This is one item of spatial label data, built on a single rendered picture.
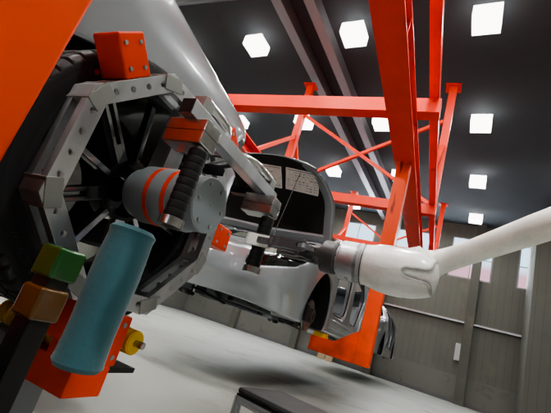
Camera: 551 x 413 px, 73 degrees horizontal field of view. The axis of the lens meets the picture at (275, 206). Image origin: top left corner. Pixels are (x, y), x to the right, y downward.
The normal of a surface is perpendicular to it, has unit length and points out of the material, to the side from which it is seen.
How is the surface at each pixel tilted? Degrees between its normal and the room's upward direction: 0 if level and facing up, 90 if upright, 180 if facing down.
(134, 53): 90
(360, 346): 90
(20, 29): 90
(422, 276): 102
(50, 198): 90
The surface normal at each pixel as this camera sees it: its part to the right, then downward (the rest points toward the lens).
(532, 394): -0.42, -0.40
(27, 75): 0.89, 0.15
